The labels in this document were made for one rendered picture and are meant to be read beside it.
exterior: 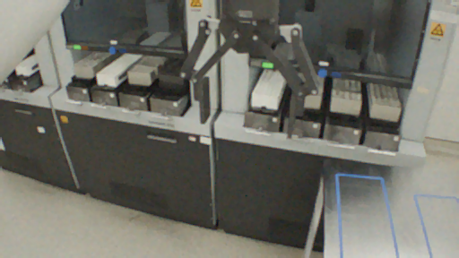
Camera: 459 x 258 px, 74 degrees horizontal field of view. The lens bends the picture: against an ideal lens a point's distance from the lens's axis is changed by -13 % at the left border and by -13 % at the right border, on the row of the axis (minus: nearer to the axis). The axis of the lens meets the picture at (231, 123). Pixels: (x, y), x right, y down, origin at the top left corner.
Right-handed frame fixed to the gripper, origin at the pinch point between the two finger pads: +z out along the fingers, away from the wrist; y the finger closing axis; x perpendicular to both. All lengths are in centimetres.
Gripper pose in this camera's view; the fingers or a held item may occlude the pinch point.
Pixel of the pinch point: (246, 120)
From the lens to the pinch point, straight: 53.5
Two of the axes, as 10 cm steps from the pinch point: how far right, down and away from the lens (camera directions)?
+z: 0.0, 8.4, 5.4
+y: 9.6, 1.5, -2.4
